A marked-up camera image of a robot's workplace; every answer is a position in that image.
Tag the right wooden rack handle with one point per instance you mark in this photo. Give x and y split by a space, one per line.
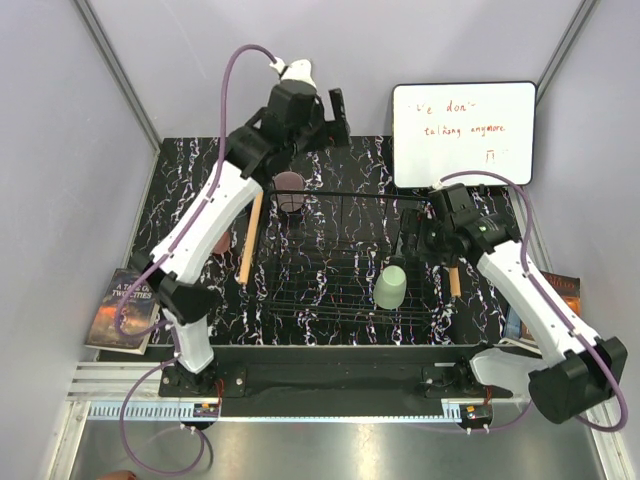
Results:
454 282

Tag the black wire dish rack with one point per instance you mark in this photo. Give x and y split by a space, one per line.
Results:
322 263

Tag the left wooden rack handle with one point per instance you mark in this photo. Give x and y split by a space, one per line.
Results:
250 241

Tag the white whiteboard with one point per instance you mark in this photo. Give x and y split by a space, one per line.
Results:
441 129

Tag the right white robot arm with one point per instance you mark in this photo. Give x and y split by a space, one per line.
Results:
576 369

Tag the pink cup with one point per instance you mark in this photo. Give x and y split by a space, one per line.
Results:
223 244

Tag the books at right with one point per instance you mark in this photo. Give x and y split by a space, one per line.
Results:
517 333

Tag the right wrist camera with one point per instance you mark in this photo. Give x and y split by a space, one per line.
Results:
440 186

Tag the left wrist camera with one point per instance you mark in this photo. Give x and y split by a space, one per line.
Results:
298 70

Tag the lilac mug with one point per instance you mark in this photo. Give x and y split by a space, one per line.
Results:
290 191

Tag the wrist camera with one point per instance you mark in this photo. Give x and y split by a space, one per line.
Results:
440 186
298 70

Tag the black marble mat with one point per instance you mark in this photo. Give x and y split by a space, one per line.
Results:
364 167

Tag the light green cup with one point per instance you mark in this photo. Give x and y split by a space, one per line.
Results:
390 288

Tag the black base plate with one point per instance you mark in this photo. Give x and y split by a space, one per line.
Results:
332 383

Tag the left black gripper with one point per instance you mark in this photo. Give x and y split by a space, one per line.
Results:
335 131

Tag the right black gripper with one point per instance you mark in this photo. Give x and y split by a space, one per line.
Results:
414 222

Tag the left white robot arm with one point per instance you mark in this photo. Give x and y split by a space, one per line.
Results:
292 122

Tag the wooden rack handle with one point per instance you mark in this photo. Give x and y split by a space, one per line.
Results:
454 282
250 241

